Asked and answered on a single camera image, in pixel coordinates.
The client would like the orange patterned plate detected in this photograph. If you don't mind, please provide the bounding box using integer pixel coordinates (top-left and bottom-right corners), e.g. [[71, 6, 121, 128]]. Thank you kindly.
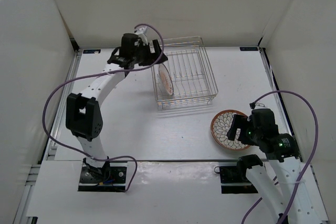
[[159, 63, 174, 97]]

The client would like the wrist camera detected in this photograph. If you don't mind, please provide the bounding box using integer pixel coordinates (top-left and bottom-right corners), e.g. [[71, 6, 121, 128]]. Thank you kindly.
[[134, 26, 149, 45], [249, 102, 268, 110]]

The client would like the table label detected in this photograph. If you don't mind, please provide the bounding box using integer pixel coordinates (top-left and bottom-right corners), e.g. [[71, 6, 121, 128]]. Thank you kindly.
[[239, 47, 258, 51], [82, 49, 101, 54]]

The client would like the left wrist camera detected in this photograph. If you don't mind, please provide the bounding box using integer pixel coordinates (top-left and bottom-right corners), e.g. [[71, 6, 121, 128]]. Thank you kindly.
[[134, 26, 149, 45]]

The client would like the left table label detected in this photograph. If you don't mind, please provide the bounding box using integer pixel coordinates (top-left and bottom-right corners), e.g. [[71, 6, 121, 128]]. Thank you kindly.
[[82, 49, 101, 54]]

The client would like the chrome wire dish rack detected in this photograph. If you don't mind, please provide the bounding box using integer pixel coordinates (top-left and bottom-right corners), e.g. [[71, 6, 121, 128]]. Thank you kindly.
[[152, 36, 218, 110]]

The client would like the flower patterned plate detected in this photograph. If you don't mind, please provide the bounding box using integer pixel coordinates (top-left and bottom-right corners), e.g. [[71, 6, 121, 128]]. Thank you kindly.
[[209, 109, 253, 152]]

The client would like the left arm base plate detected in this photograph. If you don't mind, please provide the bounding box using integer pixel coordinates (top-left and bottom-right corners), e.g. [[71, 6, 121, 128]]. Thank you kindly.
[[78, 163, 127, 193]]

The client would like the right table label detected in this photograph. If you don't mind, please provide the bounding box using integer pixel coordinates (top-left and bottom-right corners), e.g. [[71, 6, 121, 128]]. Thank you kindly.
[[239, 47, 258, 51]]

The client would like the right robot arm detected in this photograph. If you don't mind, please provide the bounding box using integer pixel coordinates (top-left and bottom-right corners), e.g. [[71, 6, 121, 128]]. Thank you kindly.
[[227, 109, 322, 223]]

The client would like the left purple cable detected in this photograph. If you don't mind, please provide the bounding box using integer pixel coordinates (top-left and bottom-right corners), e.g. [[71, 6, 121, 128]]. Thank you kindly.
[[42, 23, 165, 193]]

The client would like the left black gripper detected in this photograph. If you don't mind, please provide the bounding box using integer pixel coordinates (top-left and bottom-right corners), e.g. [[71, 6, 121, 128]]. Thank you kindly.
[[131, 39, 167, 66]]

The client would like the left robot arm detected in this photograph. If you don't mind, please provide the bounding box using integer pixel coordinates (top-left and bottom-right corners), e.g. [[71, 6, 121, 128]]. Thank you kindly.
[[66, 31, 167, 182]]

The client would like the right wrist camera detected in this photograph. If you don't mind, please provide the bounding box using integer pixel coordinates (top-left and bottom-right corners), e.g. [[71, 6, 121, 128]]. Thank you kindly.
[[249, 102, 268, 110]]

